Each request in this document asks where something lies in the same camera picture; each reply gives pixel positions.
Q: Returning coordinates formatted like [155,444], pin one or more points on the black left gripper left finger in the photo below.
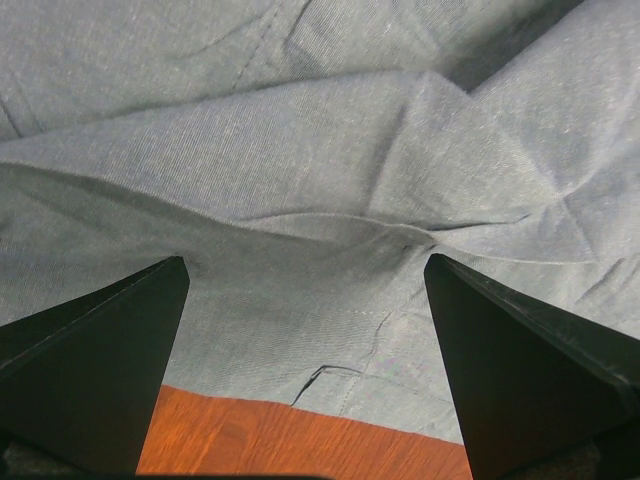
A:
[79,381]

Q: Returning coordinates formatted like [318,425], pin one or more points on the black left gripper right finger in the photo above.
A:
[537,390]

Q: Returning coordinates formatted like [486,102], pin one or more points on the grey long sleeve shirt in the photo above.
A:
[305,158]

